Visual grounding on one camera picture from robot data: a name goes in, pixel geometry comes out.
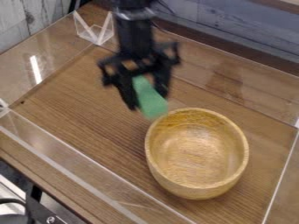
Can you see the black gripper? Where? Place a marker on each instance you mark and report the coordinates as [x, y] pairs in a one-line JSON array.
[[139, 56]]

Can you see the clear acrylic corner bracket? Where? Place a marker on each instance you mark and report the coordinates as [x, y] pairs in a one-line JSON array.
[[96, 34]]

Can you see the green rectangular block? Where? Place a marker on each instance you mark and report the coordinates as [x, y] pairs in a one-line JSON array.
[[152, 105]]

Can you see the brown wooden bowl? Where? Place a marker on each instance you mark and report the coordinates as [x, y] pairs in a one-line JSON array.
[[196, 152]]

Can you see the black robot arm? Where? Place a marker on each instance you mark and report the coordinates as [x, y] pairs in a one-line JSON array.
[[132, 10]]

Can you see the black metal table bracket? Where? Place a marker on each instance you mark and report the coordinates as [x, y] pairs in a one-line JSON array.
[[40, 214]]

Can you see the clear acrylic front wall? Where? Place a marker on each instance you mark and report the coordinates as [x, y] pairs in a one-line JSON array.
[[88, 188]]

